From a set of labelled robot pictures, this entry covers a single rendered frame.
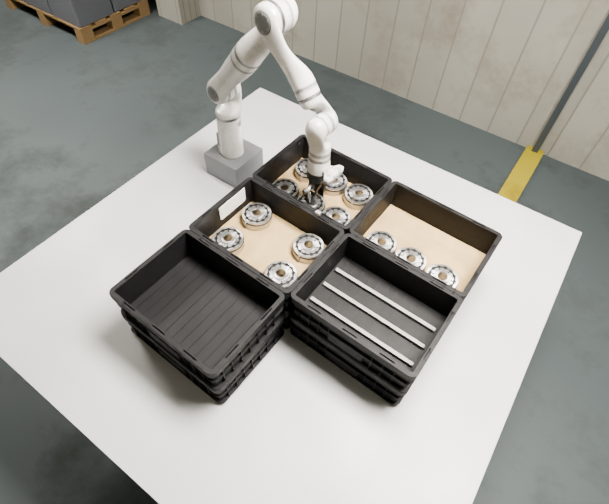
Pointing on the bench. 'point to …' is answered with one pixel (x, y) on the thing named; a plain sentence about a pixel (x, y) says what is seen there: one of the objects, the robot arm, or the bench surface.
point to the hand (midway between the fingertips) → (315, 198)
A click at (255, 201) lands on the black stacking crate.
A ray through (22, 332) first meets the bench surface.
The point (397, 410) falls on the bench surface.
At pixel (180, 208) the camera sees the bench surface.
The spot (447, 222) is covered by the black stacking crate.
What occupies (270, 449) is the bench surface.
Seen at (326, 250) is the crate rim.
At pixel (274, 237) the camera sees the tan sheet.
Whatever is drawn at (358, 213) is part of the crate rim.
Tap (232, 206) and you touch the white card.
